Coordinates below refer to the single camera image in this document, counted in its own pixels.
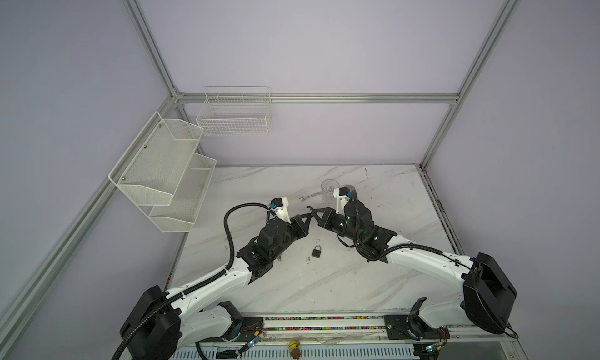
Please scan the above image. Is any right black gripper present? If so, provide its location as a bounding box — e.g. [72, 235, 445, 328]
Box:
[309, 207, 361, 244]

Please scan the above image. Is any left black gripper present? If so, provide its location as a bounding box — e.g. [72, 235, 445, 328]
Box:
[271, 212, 312, 262]

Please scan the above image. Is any black padlock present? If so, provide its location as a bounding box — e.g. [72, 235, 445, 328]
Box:
[311, 244, 322, 258]

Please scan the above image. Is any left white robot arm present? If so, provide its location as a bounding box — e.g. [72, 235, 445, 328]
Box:
[113, 197, 312, 359]

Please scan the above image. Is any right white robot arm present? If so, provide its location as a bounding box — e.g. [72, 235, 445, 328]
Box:
[311, 202, 517, 334]

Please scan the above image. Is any silver open-end wrench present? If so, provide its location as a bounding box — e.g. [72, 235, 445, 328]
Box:
[299, 192, 321, 202]

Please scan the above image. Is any clear plastic cup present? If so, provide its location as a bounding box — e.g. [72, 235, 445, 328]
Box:
[321, 179, 340, 206]

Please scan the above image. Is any lower white mesh shelf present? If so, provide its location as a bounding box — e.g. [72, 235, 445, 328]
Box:
[149, 153, 217, 233]

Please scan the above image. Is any white mesh shelf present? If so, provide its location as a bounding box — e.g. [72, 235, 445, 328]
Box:
[149, 153, 217, 233]
[108, 112, 203, 206]

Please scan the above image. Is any upper white mesh shelf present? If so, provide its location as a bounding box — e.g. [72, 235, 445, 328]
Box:
[108, 112, 203, 206]

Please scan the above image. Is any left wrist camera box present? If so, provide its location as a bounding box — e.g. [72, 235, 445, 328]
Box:
[269, 197, 291, 223]

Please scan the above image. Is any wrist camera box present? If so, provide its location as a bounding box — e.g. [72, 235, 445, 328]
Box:
[269, 197, 291, 223]
[334, 185, 356, 214]

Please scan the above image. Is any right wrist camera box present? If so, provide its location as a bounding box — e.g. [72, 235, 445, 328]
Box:
[334, 185, 356, 214]

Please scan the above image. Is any aluminium frame rail base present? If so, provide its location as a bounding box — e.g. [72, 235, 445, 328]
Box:
[169, 313, 526, 359]

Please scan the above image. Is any white wire basket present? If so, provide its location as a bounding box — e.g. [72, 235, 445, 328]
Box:
[196, 86, 272, 137]

